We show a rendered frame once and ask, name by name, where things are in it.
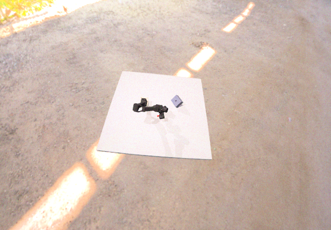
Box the grey sloped panel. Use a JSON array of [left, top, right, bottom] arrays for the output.
[[171, 95, 183, 108]]

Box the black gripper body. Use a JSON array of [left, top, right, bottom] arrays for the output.
[[159, 111, 164, 119]]

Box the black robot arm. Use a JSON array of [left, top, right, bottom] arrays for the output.
[[133, 98, 168, 113]]

